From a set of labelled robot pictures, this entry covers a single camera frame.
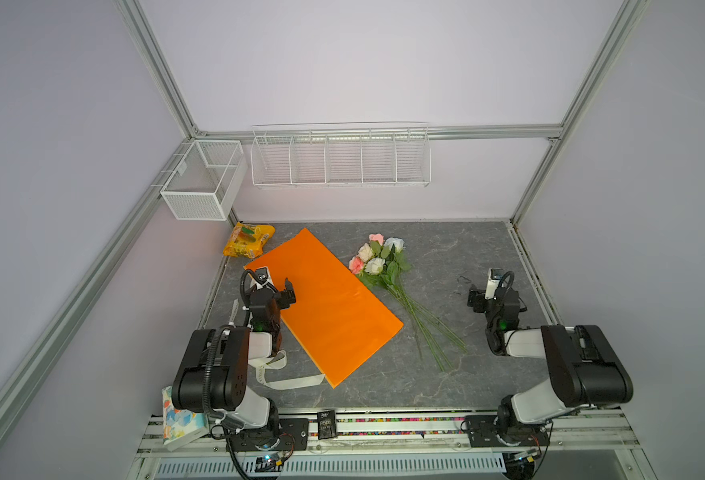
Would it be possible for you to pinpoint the orange wrapping paper sheet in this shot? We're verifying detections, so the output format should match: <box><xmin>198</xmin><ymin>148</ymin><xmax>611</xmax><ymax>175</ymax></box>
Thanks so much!
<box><xmin>246</xmin><ymin>229</ymin><xmax>403</xmax><ymax>388</ymax></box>

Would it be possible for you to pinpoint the light pink fake rose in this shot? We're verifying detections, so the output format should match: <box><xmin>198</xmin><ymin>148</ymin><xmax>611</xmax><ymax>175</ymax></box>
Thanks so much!
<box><xmin>368</xmin><ymin>234</ymin><xmax>385</xmax><ymax>245</ymax></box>

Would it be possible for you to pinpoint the pale blue fake rose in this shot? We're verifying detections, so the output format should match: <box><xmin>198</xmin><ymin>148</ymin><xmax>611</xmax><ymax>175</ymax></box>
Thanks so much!
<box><xmin>384</xmin><ymin>237</ymin><xmax>404</xmax><ymax>252</ymax></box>

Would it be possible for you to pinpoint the cream fake rose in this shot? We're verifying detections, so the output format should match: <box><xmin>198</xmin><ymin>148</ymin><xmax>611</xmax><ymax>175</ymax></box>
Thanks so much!
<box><xmin>357</xmin><ymin>243</ymin><xmax>375</xmax><ymax>264</ymax></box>

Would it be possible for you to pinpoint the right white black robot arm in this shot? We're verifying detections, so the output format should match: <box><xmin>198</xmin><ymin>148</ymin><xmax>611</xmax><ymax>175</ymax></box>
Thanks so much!
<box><xmin>467</xmin><ymin>286</ymin><xmax>634</xmax><ymax>446</ymax></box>

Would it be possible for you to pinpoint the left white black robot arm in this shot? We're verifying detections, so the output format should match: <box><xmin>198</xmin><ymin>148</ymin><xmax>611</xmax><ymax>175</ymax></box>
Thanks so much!
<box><xmin>172</xmin><ymin>270</ymin><xmax>296</xmax><ymax>450</ymax></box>

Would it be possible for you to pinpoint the white fake rose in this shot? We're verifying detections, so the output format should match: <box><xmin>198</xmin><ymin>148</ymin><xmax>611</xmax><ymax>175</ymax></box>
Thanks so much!
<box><xmin>357</xmin><ymin>257</ymin><xmax>466</xmax><ymax>372</ymax></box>

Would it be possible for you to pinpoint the yellow snack bag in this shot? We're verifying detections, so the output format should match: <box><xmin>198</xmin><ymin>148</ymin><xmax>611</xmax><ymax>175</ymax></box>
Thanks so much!
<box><xmin>222</xmin><ymin>222</ymin><xmax>276</xmax><ymax>259</ymax></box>

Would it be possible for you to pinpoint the cream printed ribbon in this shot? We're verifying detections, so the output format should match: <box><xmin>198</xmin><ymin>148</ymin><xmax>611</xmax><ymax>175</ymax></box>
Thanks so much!
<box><xmin>229</xmin><ymin>298</ymin><xmax>326</xmax><ymax>392</ymax></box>

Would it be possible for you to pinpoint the white mesh box basket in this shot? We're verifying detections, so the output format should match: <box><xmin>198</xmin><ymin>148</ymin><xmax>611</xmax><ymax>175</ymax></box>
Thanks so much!
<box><xmin>160</xmin><ymin>140</ymin><xmax>248</xmax><ymax>221</ymax></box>

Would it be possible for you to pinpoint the colourful tissue pack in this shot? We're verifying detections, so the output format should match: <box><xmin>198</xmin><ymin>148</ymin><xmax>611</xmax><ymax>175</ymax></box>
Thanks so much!
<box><xmin>162</xmin><ymin>386</ymin><xmax>210</xmax><ymax>451</ymax></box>

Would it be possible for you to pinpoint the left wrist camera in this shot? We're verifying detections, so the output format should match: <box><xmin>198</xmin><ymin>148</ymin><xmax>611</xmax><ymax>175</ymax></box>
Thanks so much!
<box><xmin>250</xmin><ymin>267</ymin><xmax>272</xmax><ymax>289</ymax></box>

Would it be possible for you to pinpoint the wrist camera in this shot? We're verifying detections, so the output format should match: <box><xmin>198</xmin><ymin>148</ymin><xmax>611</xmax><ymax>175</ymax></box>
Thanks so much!
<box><xmin>250</xmin><ymin>267</ymin><xmax>272</xmax><ymax>289</ymax></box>
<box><xmin>484</xmin><ymin>268</ymin><xmax>505</xmax><ymax>299</ymax></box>

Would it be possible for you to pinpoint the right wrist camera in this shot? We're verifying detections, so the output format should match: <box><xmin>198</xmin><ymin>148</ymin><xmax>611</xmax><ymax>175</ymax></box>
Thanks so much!
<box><xmin>484</xmin><ymin>268</ymin><xmax>505</xmax><ymax>299</ymax></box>

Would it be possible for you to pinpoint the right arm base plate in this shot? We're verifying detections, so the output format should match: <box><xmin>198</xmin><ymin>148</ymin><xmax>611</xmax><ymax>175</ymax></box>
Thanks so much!
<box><xmin>459</xmin><ymin>414</ymin><xmax>550</xmax><ymax>448</ymax></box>

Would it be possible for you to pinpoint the black box on rail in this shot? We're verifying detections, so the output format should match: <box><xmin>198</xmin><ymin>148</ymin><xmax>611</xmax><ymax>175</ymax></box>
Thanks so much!
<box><xmin>316</xmin><ymin>410</ymin><xmax>338</xmax><ymax>440</ymax></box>

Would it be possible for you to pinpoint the white wire shelf basket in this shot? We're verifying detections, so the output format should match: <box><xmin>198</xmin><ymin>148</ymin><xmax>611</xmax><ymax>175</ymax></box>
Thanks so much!
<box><xmin>250</xmin><ymin>122</ymin><xmax>432</xmax><ymax>188</ymax></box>

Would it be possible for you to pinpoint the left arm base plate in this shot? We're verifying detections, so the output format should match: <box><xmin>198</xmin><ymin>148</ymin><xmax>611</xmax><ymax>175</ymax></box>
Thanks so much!
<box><xmin>230</xmin><ymin>417</ymin><xmax>310</xmax><ymax>452</ymax></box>

